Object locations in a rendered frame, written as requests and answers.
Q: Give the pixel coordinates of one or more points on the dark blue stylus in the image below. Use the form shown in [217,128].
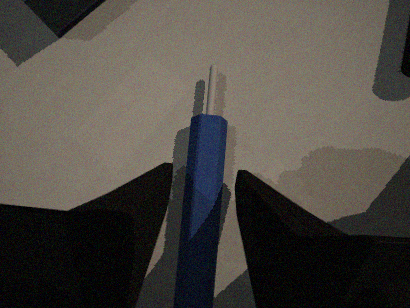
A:
[200,222]

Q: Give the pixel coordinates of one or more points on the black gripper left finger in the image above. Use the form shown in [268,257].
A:
[96,254]

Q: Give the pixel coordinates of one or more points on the keyboard with white letter keys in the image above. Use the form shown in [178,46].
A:
[62,15]

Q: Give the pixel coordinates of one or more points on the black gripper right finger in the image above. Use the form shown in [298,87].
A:
[296,260]

